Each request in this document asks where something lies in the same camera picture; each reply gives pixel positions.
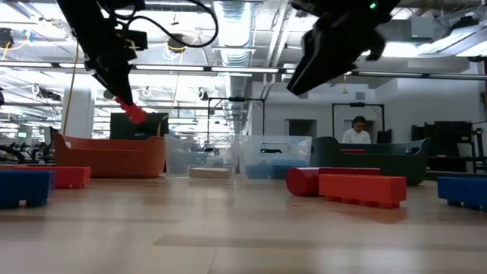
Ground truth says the white building column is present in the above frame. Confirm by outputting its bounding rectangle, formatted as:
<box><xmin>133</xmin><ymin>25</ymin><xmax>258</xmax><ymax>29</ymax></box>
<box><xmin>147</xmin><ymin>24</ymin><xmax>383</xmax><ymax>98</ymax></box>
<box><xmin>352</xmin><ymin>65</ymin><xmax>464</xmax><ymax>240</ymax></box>
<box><xmin>62</xmin><ymin>72</ymin><xmax>96</xmax><ymax>139</ymax></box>

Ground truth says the black monitor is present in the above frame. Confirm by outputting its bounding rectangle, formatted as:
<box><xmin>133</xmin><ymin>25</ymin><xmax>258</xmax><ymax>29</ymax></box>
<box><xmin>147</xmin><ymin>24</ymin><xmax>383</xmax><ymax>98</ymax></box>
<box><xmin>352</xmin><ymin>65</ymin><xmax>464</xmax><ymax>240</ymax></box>
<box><xmin>109</xmin><ymin>112</ymin><xmax>170</xmax><ymax>141</ymax></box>

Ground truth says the orange toy brick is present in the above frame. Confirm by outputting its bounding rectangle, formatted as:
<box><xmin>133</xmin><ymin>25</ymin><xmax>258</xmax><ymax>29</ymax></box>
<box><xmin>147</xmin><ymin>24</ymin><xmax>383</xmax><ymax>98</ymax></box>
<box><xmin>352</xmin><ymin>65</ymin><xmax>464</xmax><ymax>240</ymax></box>
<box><xmin>318</xmin><ymin>173</ymin><xmax>408</xmax><ymax>210</ymax></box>
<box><xmin>115</xmin><ymin>96</ymin><xmax>148</xmax><ymax>125</ymax></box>
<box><xmin>0</xmin><ymin>164</ymin><xmax>93</xmax><ymax>190</ymax></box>

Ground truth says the yellow hanging cord reel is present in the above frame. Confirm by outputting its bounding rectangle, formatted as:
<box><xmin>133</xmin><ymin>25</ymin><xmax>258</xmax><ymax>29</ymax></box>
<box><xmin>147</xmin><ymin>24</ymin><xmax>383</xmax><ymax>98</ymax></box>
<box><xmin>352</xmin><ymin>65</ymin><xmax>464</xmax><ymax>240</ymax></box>
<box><xmin>164</xmin><ymin>32</ymin><xmax>200</xmax><ymax>55</ymax></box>

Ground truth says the clear plastic bin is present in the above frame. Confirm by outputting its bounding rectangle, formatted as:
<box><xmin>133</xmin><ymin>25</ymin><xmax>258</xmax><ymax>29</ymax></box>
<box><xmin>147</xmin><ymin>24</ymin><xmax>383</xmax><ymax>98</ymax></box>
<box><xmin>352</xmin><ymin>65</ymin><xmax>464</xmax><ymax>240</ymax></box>
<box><xmin>164</xmin><ymin>133</ymin><xmax>240</xmax><ymax>180</ymax></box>
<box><xmin>237</xmin><ymin>135</ymin><xmax>314</xmax><ymax>180</ymax></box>

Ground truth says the red wooden cylinder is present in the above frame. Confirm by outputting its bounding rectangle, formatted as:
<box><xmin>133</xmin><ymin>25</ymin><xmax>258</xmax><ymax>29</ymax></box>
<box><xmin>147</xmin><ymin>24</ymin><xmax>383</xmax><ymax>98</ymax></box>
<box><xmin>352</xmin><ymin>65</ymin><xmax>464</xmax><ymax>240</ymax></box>
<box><xmin>285</xmin><ymin>167</ymin><xmax>321</xmax><ymax>197</ymax></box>

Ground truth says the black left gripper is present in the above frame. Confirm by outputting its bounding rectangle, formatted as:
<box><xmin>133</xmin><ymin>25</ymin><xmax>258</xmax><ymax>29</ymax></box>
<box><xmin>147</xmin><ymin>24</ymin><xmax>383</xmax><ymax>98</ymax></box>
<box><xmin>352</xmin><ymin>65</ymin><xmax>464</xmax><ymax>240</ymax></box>
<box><xmin>56</xmin><ymin>0</ymin><xmax>138</xmax><ymax>106</ymax></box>

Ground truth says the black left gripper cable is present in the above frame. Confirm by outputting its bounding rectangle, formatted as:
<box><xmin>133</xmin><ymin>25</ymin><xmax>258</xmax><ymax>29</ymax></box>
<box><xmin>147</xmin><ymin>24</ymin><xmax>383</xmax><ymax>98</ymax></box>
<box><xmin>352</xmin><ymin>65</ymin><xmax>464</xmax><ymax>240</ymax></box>
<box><xmin>123</xmin><ymin>0</ymin><xmax>221</xmax><ymax>49</ymax></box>

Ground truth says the plain wooden block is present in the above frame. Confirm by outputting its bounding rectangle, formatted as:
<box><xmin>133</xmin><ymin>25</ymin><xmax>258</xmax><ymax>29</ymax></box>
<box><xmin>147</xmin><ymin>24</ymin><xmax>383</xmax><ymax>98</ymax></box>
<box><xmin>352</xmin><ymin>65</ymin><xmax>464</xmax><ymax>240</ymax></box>
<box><xmin>188</xmin><ymin>167</ymin><xmax>234</xmax><ymax>180</ymax></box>

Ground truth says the dark teal plastic bin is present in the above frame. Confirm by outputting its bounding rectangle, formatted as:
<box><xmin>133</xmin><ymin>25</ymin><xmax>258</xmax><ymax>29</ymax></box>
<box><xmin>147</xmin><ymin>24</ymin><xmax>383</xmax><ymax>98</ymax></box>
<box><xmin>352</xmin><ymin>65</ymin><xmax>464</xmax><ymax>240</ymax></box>
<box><xmin>309</xmin><ymin>136</ymin><xmax>431</xmax><ymax>186</ymax></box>

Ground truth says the black equipment stand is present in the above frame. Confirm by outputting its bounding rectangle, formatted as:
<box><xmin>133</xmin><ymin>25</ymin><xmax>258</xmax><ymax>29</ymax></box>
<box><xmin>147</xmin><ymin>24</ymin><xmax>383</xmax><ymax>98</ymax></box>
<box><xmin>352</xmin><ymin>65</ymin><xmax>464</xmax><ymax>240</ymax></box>
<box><xmin>470</xmin><ymin>126</ymin><xmax>487</xmax><ymax>173</ymax></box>

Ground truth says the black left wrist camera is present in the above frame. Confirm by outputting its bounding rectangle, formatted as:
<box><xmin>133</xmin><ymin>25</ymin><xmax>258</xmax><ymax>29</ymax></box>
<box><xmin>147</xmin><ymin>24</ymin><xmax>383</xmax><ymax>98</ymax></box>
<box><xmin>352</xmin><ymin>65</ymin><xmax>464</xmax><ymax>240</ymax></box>
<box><xmin>121</xmin><ymin>29</ymin><xmax>149</xmax><ymax>61</ymax></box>

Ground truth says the silver ventilation duct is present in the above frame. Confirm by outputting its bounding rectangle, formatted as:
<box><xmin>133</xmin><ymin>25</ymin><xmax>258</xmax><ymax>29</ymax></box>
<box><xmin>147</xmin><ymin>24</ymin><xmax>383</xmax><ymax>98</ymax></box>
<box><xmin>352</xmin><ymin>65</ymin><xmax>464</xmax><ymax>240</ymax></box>
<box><xmin>211</xmin><ymin>0</ymin><xmax>255</xmax><ymax>135</ymax></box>

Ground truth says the black equipment rack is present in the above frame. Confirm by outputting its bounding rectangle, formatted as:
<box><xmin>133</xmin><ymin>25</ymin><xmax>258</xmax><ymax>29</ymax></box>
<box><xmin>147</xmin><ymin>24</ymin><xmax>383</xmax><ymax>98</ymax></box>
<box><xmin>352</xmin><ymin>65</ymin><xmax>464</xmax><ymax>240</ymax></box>
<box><xmin>410</xmin><ymin>120</ymin><xmax>475</xmax><ymax>172</ymax></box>

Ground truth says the black gantry frame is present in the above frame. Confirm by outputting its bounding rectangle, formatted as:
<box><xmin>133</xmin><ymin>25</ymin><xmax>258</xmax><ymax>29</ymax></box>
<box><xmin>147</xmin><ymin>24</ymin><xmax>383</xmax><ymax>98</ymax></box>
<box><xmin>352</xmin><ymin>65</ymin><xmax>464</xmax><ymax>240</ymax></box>
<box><xmin>206</xmin><ymin>97</ymin><xmax>266</xmax><ymax>142</ymax></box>
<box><xmin>331</xmin><ymin>101</ymin><xmax>386</xmax><ymax>144</ymax></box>

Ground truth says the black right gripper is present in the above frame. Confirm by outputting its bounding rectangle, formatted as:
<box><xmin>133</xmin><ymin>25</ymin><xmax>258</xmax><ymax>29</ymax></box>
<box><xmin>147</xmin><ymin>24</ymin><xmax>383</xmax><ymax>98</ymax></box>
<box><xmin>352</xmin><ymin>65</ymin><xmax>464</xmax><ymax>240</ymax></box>
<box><xmin>286</xmin><ymin>13</ymin><xmax>386</xmax><ymax>96</ymax></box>

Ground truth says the orange plastic bin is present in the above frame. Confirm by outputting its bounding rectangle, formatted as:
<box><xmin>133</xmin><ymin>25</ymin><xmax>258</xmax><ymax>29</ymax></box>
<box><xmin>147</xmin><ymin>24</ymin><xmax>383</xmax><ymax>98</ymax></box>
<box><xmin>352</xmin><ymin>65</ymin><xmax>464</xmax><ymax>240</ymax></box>
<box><xmin>52</xmin><ymin>132</ymin><xmax>167</xmax><ymax>179</ymax></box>

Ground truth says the long ceiling light strip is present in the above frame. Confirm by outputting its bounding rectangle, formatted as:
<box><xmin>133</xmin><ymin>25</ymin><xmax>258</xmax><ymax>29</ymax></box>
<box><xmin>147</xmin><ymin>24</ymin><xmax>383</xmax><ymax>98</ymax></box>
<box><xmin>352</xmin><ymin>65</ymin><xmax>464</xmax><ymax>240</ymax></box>
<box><xmin>0</xmin><ymin>60</ymin><xmax>487</xmax><ymax>81</ymax></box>

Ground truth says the person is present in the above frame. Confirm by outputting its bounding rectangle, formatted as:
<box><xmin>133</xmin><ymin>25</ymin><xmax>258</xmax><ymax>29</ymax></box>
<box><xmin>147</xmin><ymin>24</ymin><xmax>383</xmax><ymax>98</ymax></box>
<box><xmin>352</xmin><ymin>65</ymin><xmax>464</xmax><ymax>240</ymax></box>
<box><xmin>340</xmin><ymin>115</ymin><xmax>372</xmax><ymax>145</ymax></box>

